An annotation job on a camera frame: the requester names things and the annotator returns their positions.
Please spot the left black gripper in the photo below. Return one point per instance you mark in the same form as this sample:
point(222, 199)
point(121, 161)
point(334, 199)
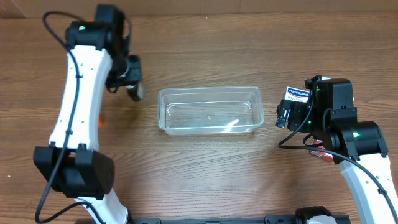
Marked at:
point(133, 72)

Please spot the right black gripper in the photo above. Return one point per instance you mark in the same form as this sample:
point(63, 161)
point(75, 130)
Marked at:
point(295, 109)

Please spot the white Hansaplast plaster box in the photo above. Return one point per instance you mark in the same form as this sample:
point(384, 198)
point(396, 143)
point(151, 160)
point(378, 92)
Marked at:
point(295, 94)

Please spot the dark bottle white cap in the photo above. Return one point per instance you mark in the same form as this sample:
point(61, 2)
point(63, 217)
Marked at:
point(135, 92)

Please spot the orange Redoxon tube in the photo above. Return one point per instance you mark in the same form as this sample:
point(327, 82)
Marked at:
point(101, 122)

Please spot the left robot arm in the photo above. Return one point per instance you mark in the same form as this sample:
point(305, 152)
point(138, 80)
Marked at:
point(98, 59)

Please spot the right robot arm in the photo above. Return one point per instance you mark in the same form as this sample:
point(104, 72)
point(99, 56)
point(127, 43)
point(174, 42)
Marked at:
point(324, 111)

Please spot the clear plastic container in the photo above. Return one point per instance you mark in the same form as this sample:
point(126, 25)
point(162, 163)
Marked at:
point(212, 110)

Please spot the red medicine box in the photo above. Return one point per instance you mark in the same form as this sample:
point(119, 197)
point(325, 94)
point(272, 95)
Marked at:
point(322, 155)

